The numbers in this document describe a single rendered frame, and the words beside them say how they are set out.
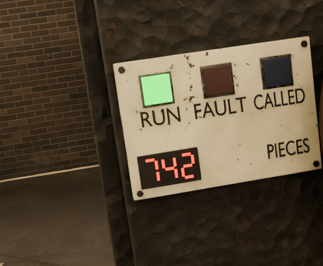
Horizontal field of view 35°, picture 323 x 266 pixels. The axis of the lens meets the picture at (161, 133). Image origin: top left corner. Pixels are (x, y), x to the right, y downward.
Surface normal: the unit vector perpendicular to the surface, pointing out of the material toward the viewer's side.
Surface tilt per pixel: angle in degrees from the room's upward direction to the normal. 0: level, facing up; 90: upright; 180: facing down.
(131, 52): 90
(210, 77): 90
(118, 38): 90
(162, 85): 90
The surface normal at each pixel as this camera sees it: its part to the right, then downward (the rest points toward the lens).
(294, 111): 0.13, 0.12
